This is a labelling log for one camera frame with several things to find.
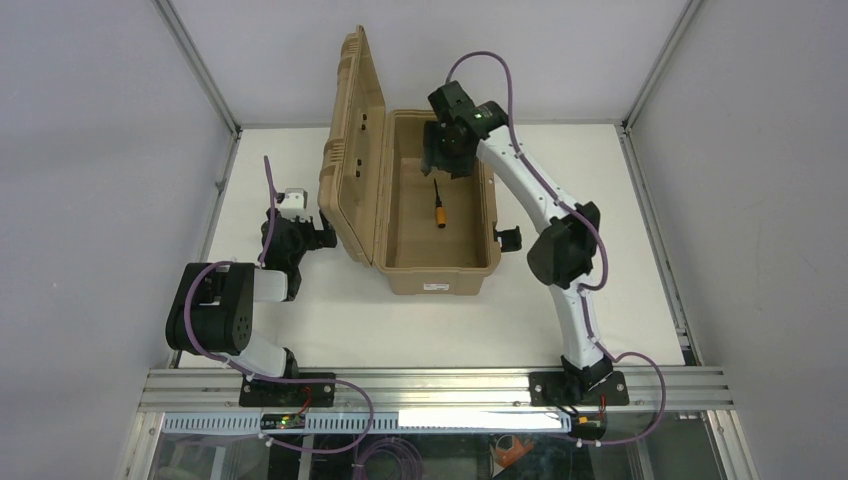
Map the orange black screwdriver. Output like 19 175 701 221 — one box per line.
433 179 447 229

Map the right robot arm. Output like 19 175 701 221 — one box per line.
421 81 613 405

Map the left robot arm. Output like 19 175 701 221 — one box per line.
165 210 337 379

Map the tan plastic tool box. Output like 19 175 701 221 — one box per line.
318 26 501 295

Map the black lower box latch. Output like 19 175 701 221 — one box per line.
494 226 523 253

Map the orange object below table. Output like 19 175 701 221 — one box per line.
492 434 535 468

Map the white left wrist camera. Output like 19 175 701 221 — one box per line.
276 188 308 218

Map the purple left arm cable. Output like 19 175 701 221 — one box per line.
182 155 425 480

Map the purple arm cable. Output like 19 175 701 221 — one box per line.
182 155 425 480
445 50 668 448

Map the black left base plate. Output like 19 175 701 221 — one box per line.
238 372 336 408

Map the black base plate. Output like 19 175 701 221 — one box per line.
238 372 336 408
528 371 630 407

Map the white slotted cable duct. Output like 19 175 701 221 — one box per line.
162 409 571 436

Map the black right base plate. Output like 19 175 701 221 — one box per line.
528 371 630 407

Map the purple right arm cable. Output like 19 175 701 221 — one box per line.
445 50 668 448

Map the aluminium front rail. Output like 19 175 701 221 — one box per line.
138 366 736 413

